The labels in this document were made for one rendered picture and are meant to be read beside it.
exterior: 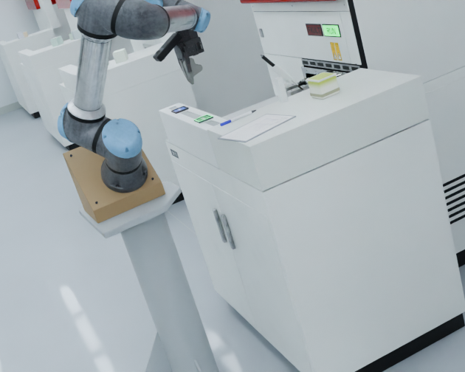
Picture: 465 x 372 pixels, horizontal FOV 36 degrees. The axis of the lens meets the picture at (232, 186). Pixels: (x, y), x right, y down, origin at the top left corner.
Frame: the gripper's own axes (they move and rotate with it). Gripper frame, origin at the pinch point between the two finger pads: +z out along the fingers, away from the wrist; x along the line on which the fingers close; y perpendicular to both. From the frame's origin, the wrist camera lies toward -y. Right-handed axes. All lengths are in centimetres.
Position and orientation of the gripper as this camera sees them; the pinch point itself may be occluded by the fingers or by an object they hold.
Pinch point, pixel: (190, 81)
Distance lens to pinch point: 250.9
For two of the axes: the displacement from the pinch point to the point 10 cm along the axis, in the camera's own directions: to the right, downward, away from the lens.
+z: 2.7, 9.0, 3.4
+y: 8.8, -3.8, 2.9
